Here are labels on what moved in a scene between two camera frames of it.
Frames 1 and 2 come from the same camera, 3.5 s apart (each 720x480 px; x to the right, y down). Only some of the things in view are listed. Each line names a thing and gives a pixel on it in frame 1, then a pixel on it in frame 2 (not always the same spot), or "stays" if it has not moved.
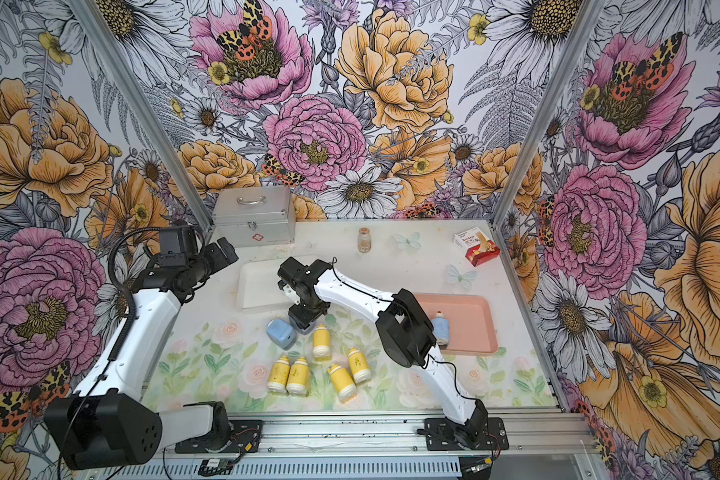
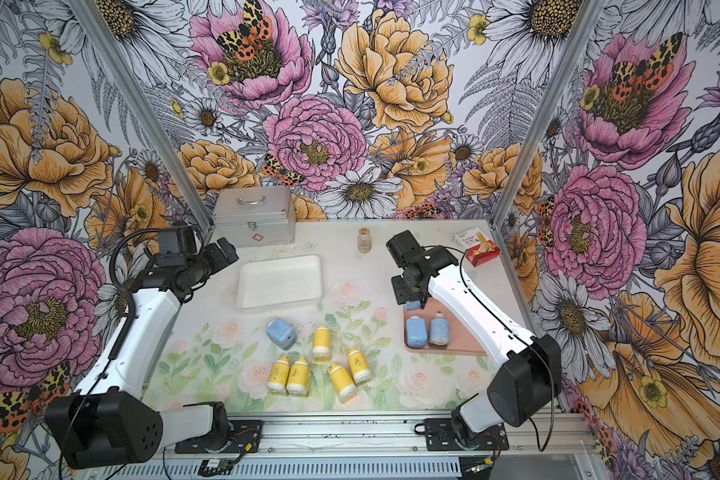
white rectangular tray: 257,284 stays
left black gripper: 213,251 stays
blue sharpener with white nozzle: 441,329 stays
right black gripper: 296,313 → 400,295
